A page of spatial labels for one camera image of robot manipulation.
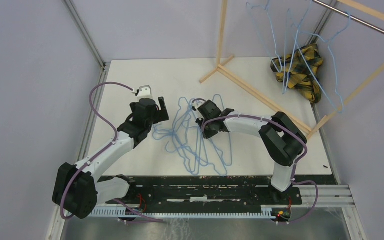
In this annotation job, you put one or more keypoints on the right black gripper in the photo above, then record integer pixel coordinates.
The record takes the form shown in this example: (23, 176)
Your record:
(207, 134)

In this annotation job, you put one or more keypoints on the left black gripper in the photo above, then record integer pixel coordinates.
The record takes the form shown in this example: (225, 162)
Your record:
(161, 115)

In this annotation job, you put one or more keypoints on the blue wire hanger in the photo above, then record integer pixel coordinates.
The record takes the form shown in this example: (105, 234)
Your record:
(271, 36)
(329, 42)

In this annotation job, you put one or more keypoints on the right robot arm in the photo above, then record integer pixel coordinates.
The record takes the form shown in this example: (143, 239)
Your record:
(283, 140)

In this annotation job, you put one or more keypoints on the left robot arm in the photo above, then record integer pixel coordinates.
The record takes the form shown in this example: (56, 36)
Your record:
(78, 187)

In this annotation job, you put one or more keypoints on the pile of blue hangers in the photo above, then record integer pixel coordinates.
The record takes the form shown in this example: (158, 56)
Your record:
(184, 138)

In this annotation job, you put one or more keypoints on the yellow plaid shirt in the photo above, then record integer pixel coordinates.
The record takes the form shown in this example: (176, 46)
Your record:
(299, 70)

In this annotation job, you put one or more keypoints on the metal rack rod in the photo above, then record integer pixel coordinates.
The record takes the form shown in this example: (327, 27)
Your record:
(357, 20)

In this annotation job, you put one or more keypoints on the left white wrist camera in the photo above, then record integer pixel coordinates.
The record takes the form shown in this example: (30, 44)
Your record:
(144, 92)

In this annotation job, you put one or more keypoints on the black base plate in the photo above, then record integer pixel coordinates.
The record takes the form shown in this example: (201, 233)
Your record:
(206, 194)

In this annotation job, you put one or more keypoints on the wooden clothes rack frame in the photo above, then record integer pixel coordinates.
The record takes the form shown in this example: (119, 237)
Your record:
(220, 68)

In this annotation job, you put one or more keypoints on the white cable duct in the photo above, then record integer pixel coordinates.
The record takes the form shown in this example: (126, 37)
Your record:
(121, 212)

